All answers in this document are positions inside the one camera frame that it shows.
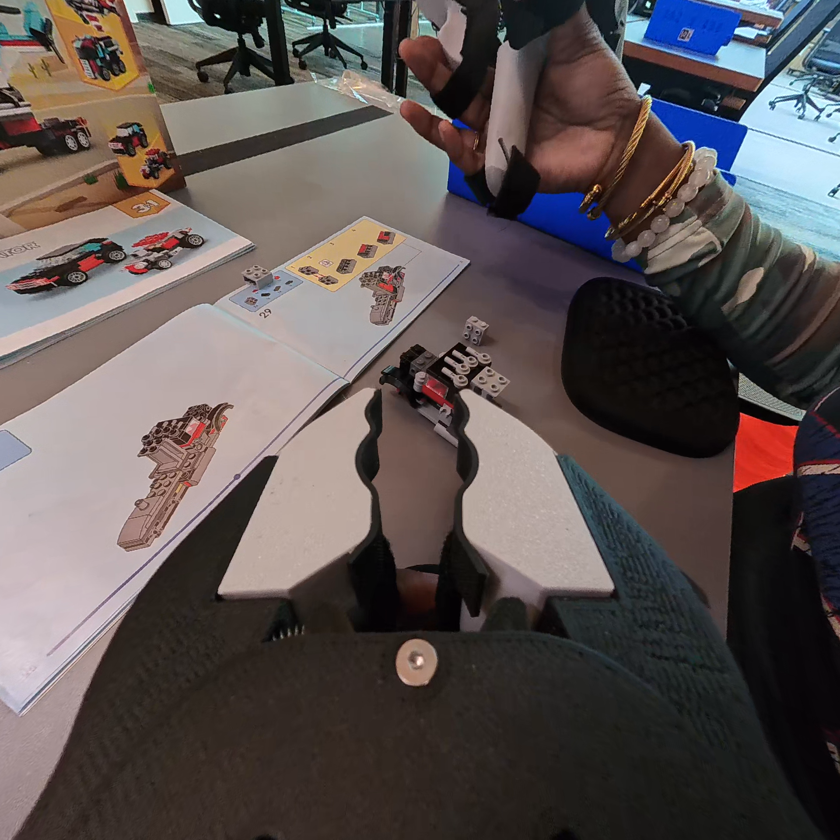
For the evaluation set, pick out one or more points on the person's dark printed shirt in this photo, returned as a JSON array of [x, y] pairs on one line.
[[814, 525]]

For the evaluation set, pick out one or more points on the blue plastic bin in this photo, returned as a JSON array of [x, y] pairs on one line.
[[695, 138]]

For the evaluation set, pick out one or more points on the grey desk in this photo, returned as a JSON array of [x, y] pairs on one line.
[[295, 190]]

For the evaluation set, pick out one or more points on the toy brick truck model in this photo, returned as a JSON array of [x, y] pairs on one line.
[[436, 387]]

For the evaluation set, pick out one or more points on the toy set cardboard box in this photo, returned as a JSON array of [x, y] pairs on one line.
[[65, 164]]

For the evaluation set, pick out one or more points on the clear plastic bag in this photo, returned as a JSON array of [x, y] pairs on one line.
[[361, 88]]

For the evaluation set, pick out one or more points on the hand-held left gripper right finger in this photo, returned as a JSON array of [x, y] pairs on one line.
[[531, 518]]

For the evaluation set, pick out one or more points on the person's right forearm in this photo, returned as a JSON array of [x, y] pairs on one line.
[[774, 295]]

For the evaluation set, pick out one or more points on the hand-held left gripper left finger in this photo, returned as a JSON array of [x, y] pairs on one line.
[[315, 512]]

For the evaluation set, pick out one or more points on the black office chair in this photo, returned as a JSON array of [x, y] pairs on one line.
[[243, 26], [328, 39]]

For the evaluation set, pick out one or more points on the blue bin with label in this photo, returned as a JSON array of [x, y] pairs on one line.
[[689, 26]]

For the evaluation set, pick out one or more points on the orange traffic cone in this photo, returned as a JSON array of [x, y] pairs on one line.
[[761, 459]]

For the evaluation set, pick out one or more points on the row of black office chairs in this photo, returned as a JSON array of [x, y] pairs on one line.
[[814, 72]]

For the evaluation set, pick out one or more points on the black textured wrist pad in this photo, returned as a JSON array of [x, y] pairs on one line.
[[649, 367]]

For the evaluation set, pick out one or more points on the grey mesh chair seat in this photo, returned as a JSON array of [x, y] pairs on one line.
[[761, 394]]

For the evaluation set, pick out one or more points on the open instruction booklet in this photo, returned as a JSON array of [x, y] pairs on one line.
[[131, 380]]

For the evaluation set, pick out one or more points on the wooden top office desk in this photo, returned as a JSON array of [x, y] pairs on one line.
[[695, 69]]

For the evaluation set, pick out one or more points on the closed instruction booklet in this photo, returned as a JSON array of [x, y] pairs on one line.
[[164, 223]]

